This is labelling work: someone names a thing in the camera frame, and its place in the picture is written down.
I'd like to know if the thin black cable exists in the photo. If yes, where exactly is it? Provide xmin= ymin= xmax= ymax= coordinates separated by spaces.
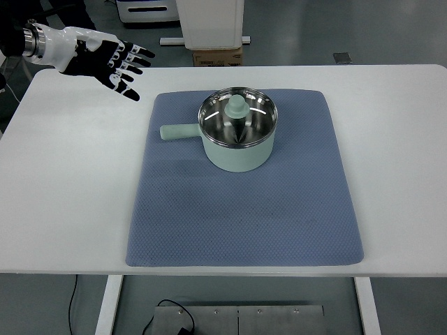
xmin=67 ymin=274 xmax=78 ymax=335

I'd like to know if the white appliance with dark slot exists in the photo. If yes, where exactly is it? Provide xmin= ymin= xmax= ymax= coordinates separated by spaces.
xmin=115 ymin=0 xmax=179 ymax=29

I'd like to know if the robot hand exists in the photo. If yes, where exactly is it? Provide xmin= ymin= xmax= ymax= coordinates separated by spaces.
xmin=37 ymin=26 xmax=156 ymax=103

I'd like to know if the white cabinet column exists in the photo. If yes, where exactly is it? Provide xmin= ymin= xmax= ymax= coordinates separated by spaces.
xmin=175 ymin=0 xmax=245 ymax=50

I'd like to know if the green pot with handle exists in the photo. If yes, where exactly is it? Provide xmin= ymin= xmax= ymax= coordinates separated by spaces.
xmin=159 ymin=86 xmax=280 ymax=173

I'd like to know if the white table leg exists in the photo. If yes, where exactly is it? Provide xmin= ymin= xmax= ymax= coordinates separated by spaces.
xmin=94 ymin=274 xmax=124 ymax=335
xmin=353 ymin=275 xmax=383 ymax=335

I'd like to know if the white base bar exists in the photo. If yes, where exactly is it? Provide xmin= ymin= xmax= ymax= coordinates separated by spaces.
xmin=159 ymin=35 xmax=251 ymax=47

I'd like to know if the grey metal plate with screws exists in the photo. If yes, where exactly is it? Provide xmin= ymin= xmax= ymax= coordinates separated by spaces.
xmin=153 ymin=304 xmax=326 ymax=335

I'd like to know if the black cable with adapter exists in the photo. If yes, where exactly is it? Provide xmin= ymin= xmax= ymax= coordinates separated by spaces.
xmin=141 ymin=298 xmax=197 ymax=335

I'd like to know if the blue textured mat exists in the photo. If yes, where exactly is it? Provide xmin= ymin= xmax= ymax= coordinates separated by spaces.
xmin=124 ymin=89 xmax=364 ymax=268

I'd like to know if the glass lid with green knob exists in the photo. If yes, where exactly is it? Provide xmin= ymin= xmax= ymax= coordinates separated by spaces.
xmin=197 ymin=86 xmax=280 ymax=149

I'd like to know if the brown cardboard box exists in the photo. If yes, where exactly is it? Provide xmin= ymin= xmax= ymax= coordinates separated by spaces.
xmin=191 ymin=46 xmax=244 ymax=68

